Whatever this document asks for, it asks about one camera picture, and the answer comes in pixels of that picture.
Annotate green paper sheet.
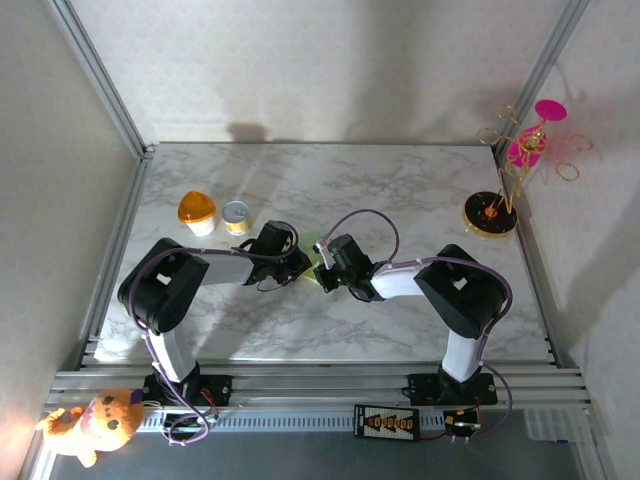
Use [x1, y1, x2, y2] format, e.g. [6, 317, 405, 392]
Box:
[297, 230, 327, 284]

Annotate yellow tin can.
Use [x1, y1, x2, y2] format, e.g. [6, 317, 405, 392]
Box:
[221, 200, 253, 237]

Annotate white cup with orange lid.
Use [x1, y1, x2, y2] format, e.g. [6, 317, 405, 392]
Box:
[177, 190, 218, 237]

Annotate black module with yellow connector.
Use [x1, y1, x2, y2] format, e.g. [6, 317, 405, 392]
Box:
[443, 409, 482, 444]

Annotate pink plastic glass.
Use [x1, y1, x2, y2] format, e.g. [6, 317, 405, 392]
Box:
[507, 98, 569, 169]

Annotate orange plush toy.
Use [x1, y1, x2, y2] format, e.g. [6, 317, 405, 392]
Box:
[33, 388, 146, 469]

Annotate clear plastic compartment box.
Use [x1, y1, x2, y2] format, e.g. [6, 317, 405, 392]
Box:
[522, 407, 591, 444]

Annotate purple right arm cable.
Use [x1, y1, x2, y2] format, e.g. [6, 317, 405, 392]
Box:
[319, 208, 516, 444]

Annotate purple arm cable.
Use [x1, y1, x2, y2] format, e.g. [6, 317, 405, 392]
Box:
[127, 222, 304, 447]
[319, 208, 516, 444]

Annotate aluminium frame cross rail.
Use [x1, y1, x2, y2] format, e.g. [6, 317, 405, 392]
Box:
[44, 367, 596, 419]

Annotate gold wire stand black base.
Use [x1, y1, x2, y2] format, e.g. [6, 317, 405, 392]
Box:
[462, 103, 595, 239]

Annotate aluminium frame side rail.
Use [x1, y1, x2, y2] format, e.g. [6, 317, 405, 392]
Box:
[74, 147, 154, 371]
[493, 144, 572, 370]

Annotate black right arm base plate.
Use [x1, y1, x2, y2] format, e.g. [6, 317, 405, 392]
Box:
[407, 372, 499, 407]

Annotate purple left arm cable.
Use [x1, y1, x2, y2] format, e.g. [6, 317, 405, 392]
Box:
[127, 222, 304, 447]

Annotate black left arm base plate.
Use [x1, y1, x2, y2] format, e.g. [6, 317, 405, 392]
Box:
[143, 373, 234, 407]

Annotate grey slotted cable duct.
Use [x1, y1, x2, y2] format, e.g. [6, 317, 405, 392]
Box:
[137, 410, 449, 434]

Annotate aluminium frame post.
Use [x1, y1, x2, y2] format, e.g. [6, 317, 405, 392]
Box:
[492, 0, 591, 151]
[47, 0, 156, 159]

